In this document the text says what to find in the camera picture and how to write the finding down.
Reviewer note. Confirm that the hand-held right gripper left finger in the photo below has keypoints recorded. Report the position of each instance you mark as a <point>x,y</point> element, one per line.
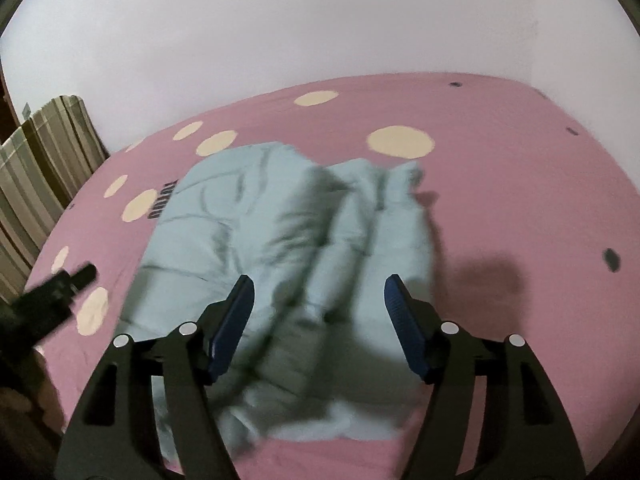
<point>232,325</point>

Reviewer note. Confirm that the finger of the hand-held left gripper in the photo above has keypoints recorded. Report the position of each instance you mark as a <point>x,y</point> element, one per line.
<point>75,280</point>

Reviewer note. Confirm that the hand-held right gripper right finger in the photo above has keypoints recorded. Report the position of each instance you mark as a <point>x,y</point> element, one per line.
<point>405,325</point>

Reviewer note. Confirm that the light blue shirt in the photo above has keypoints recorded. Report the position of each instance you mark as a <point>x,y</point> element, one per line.
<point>240,220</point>

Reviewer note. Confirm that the person's left forearm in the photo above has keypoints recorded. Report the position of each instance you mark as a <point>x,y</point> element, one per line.
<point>27,395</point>

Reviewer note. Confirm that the striped beige curtain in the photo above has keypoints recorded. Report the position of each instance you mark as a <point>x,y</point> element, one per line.
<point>45,175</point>

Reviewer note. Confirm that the pink dotted bed sheet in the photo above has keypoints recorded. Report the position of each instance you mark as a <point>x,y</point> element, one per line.
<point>500,185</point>

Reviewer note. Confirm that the dark brown door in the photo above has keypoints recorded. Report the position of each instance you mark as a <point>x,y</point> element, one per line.
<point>7,105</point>

